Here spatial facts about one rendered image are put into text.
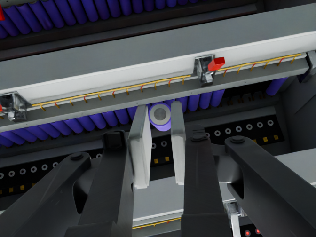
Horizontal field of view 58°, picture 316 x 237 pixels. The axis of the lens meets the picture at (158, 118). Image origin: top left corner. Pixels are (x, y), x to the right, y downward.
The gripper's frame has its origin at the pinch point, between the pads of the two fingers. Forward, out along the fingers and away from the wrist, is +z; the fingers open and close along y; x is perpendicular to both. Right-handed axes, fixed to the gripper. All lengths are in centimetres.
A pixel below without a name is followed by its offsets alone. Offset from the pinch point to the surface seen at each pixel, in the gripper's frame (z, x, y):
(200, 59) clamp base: 22.0, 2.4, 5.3
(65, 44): 37.0, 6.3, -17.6
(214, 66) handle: 15.5, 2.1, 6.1
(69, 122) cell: 25.2, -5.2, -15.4
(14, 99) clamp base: 18.7, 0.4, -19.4
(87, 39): 37.6, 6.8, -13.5
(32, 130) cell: 25.0, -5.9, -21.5
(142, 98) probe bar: 23.5, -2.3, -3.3
